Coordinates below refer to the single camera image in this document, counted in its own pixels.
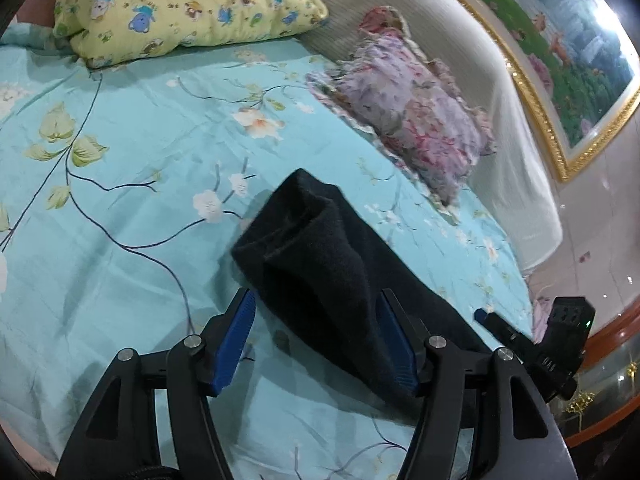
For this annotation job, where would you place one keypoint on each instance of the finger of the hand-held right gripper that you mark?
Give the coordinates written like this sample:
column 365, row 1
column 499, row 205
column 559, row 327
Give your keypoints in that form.
column 502, row 329

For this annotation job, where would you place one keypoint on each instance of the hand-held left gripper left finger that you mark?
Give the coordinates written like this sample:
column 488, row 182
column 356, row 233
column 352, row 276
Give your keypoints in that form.
column 234, row 342

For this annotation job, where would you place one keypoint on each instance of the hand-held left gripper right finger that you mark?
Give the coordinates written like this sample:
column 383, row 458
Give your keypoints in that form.
column 397, row 347

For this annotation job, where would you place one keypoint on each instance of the black pants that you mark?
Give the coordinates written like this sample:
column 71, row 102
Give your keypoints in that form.
column 310, row 240

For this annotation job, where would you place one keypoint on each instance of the brown wooden furniture edge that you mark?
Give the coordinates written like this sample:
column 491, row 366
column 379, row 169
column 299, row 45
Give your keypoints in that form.
column 617, row 330

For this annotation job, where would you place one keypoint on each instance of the turquoise floral bedsheet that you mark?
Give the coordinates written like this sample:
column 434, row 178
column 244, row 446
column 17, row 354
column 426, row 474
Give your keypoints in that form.
column 125, row 260

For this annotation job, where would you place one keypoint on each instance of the purple pink floral pillow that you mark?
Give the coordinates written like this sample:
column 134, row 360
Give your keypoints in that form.
column 410, row 105

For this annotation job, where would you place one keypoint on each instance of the gold framed landscape painting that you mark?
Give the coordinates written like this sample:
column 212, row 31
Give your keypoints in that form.
column 575, row 60

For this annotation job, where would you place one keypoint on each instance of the beige ribbed headboard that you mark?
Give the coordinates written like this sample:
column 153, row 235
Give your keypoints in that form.
column 450, row 25

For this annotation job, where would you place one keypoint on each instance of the yellow cartoon print pillow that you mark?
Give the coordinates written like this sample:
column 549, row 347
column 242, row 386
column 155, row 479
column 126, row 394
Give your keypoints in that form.
column 175, row 10

